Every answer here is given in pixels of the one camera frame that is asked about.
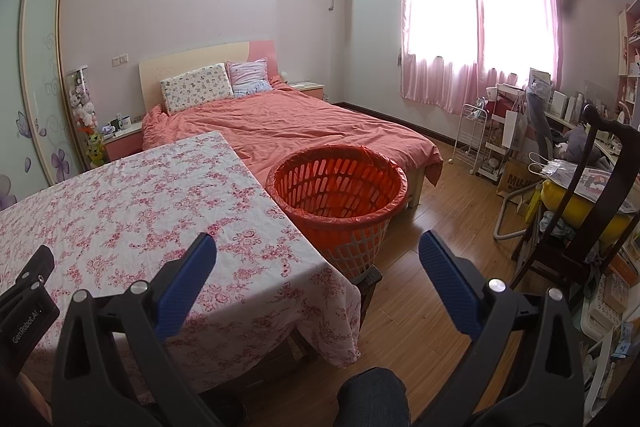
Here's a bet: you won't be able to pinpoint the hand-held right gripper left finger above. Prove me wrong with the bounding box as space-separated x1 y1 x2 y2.
50 232 218 427

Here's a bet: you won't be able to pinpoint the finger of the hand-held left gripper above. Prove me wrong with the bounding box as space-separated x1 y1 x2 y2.
0 245 56 310

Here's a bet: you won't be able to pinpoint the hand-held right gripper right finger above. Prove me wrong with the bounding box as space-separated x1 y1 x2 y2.
419 229 586 427

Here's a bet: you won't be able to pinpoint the orange plastic laundry basket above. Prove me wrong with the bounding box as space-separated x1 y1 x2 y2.
265 144 410 275

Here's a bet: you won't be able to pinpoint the pink floral tablecloth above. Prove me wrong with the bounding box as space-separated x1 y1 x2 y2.
0 130 362 403

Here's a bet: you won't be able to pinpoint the dark stool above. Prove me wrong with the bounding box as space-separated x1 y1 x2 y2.
350 267 384 303

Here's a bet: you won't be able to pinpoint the brown paper bag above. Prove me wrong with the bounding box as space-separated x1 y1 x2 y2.
497 159 539 198

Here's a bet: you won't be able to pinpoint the green plush toy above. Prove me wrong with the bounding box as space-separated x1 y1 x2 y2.
85 131 106 168

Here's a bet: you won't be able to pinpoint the white storage trolley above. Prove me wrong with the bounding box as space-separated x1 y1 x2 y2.
482 84 526 182

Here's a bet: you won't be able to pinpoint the yellow basin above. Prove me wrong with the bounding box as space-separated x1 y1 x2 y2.
542 179 636 245

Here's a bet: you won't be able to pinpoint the person's leg in jeans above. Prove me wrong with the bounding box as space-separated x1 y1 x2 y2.
339 367 411 427

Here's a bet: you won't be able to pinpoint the pink nightstand with clutter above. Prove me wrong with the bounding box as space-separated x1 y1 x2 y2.
102 114 143 162

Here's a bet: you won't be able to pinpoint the white plastic crate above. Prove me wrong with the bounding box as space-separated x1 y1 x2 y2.
582 292 632 339

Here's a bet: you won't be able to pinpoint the white paper bag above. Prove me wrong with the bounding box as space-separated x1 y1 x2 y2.
500 109 528 150

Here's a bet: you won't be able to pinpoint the hanging plush toy organizer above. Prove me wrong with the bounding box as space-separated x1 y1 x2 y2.
66 66 98 132

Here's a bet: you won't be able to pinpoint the grey office chair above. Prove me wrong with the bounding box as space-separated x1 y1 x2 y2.
525 91 557 162

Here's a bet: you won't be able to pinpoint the dark wooden chair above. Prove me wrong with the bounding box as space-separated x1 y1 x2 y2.
507 104 640 303

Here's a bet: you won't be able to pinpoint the grey cloth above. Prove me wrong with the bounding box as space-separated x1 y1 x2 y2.
562 127 599 164

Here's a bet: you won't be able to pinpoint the white floral pillow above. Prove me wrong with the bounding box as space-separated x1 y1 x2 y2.
160 63 235 115

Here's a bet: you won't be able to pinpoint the cluttered desk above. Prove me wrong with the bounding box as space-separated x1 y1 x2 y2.
544 104 626 170

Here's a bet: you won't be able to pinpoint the salmon duvet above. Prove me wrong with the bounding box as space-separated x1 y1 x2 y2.
141 84 445 188

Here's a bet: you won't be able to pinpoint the pink curtain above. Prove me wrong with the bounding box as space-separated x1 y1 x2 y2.
397 0 481 115
467 0 561 102

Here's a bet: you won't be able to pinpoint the floral wardrobe doors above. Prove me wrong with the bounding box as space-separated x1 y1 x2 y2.
0 0 78 212

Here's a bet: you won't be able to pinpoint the pink striped pillow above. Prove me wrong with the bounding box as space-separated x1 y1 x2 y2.
226 58 273 98

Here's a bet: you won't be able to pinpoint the wooden bed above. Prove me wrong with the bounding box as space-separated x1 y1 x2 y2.
138 39 445 210

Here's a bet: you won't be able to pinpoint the white tube frame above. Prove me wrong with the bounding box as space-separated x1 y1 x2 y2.
494 184 534 240

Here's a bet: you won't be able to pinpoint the white wire rack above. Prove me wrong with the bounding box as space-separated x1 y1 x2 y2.
452 103 488 172

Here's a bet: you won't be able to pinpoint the wall bookshelf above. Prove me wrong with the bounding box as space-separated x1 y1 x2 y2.
617 4 640 78

